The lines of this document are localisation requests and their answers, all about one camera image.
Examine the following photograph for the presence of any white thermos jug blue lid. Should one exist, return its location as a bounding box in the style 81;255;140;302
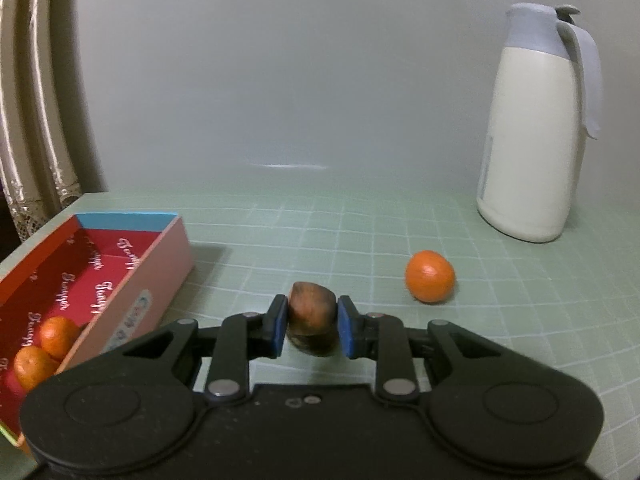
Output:
476;3;604;244

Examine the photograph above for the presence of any reddish brown fruit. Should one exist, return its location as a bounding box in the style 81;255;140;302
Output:
286;281;340;358

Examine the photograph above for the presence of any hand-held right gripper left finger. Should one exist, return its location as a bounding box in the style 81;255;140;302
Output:
120;295;290;402

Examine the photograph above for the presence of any small orange mandarin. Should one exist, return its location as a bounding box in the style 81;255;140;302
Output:
13;346;60;394
39;316;84;361
405;250;456;304

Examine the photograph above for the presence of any green cutting mat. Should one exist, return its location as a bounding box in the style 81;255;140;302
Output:
0;180;640;480

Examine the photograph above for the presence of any beige curtain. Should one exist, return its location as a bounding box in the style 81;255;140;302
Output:
0;0;109;243

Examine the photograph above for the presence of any red and pink cardboard box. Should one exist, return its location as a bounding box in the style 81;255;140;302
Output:
0;212;196;455

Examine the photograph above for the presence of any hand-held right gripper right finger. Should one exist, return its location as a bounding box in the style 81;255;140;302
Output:
336;295;523;404

